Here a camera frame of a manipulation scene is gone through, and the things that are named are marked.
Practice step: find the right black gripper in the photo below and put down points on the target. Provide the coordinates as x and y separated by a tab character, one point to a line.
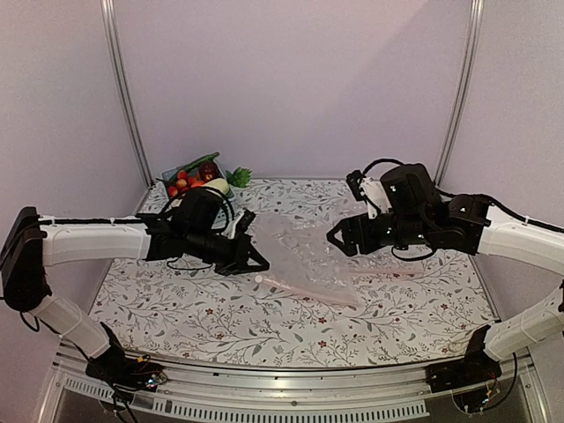
351	226

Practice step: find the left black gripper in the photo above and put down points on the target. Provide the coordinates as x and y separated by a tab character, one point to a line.
237	263

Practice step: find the clear zip bag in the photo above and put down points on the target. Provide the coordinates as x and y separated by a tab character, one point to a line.
379	263
302	262

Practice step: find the white daikon radish toy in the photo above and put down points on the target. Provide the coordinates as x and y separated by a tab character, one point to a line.
239	179

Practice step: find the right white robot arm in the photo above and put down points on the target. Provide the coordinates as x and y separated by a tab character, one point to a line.
523	255

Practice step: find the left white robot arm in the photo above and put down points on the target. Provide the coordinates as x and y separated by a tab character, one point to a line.
37	243

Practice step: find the floral patterned table mat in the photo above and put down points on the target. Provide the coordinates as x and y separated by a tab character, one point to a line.
185	310

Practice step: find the red cherry tomatoes toy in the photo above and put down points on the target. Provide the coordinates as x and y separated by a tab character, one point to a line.
182	182

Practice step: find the green cucumber toy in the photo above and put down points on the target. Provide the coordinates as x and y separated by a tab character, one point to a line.
198	162

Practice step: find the light blue plastic basket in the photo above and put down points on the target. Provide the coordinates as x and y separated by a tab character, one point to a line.
194	172

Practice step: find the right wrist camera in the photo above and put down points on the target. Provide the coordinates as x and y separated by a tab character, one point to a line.
368	190

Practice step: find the front aluminium rail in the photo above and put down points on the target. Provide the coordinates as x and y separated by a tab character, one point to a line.
210	392

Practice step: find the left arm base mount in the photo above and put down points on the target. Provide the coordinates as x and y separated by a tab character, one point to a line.
118	370

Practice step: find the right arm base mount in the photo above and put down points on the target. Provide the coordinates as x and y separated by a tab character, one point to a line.
474	367

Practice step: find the right aluminium frame post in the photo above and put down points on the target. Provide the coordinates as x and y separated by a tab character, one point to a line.
463	86

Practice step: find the aluminium frame post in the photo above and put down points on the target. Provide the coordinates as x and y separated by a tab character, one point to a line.
118	66
463	86

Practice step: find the left aluminium frame post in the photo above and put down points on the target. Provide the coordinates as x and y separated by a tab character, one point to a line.
118	66

